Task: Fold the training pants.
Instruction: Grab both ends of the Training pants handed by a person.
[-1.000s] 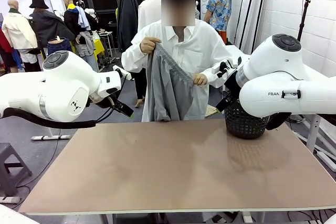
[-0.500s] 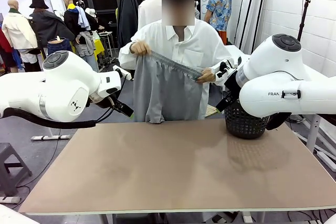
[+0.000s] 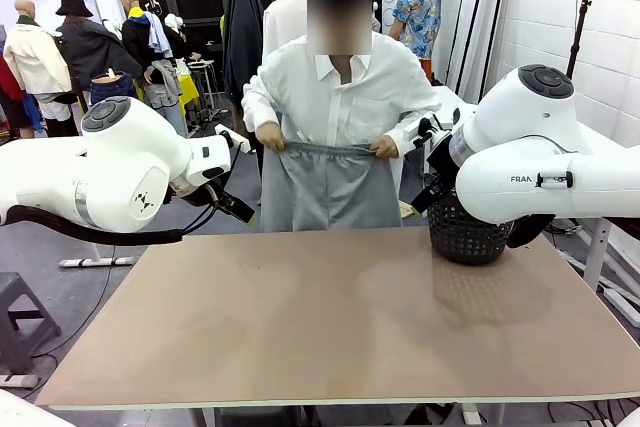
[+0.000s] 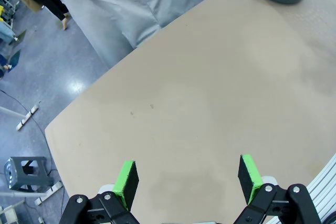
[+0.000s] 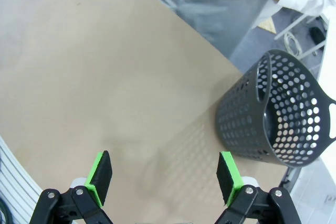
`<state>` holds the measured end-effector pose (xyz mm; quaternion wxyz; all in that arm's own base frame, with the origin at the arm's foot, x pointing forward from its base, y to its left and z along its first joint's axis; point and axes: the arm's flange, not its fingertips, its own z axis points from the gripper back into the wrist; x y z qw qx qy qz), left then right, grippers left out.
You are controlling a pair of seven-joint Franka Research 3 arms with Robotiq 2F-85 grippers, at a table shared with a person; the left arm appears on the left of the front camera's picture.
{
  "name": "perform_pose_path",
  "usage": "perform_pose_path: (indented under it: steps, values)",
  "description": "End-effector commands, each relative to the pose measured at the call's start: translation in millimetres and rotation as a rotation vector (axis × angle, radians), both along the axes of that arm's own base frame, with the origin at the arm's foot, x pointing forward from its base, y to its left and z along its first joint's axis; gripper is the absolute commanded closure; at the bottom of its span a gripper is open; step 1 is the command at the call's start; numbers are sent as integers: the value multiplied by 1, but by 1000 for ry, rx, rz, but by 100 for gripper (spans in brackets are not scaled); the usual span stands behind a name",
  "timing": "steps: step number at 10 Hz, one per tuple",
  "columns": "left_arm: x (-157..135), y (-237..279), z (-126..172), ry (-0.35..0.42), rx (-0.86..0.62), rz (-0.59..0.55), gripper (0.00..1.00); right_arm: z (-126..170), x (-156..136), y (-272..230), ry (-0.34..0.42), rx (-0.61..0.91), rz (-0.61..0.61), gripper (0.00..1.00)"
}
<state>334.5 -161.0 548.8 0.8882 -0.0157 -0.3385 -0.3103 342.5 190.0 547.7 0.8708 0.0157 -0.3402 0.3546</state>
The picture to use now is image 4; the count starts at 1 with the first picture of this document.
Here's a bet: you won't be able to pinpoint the white ribbed panel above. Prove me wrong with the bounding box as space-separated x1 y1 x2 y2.
306 152 336 224

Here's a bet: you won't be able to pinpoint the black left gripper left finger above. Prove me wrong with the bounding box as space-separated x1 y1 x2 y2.
59 159 140 224

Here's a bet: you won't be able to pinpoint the bystander in black trousers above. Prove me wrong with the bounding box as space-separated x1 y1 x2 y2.
15 0 71 30

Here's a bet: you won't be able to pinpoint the cluttered metal rack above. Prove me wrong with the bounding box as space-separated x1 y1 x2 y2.
0 0 27 45

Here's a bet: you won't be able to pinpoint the grey training pants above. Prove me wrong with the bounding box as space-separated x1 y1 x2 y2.
56 0 207 69

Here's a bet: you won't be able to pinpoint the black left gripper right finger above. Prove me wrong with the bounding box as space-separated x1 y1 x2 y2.
233 153 322 224

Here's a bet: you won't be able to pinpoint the white metal frame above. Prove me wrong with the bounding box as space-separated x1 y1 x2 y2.
0 199 26 224

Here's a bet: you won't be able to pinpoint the grey plastic stool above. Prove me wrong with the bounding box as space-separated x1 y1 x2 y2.
4 156 55 193

